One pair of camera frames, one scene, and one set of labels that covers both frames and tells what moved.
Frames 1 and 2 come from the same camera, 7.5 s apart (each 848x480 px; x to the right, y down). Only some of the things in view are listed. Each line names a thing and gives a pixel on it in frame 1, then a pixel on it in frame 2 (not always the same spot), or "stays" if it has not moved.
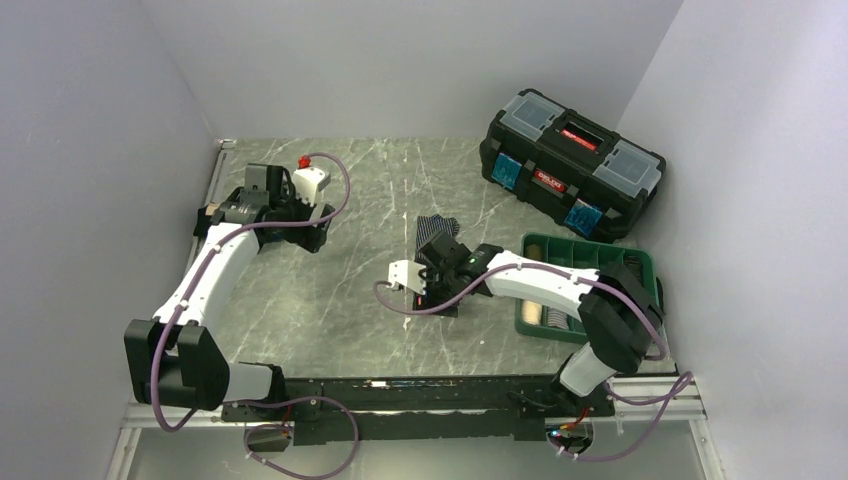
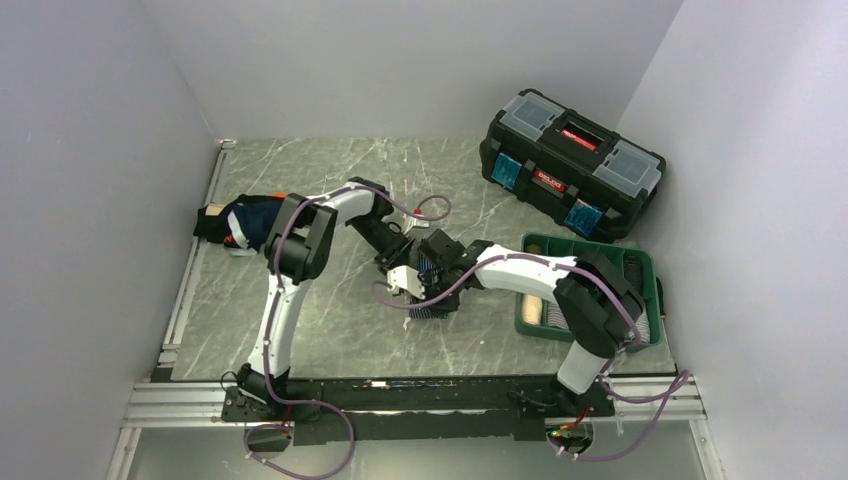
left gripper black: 309,237 -> 397,254
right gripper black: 429,299 stays
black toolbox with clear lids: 580,172 stays
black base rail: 327,410 stays
